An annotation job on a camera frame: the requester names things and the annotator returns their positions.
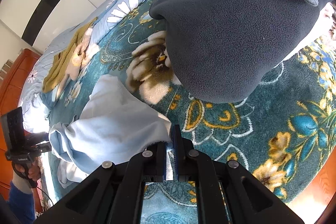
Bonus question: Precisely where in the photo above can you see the blue sleeved left forearm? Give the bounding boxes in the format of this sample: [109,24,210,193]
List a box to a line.
[7,173,36,223]

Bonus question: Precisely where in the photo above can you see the olive green knit sweater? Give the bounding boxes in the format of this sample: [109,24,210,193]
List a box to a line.
[42,17,97,93]

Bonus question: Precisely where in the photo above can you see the teal floral plush blanket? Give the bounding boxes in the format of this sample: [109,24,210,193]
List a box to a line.
[49,0,335,223]

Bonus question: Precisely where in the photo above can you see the white pink folded garment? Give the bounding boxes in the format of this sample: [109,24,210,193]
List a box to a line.
[283,2,334,61]

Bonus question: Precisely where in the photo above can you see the dark navy fleece garment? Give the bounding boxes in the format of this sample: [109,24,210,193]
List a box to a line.
[149,0,331,103]

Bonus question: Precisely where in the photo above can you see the blue daisy print duvet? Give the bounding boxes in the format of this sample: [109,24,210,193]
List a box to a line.
[18,0,146,133]

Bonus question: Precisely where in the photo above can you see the orange wooden headboard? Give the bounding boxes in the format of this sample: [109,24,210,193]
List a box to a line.
[1,49,40,200]

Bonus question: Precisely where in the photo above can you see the light blue printed t-shirt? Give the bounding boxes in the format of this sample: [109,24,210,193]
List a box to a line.
[49,75,171,188]

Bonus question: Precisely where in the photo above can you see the cream fluffy sweater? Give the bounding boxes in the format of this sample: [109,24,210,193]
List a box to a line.
[52,27,100,102]

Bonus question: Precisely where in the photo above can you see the left hand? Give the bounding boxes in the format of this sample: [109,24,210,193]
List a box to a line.
[15,160,41,181]

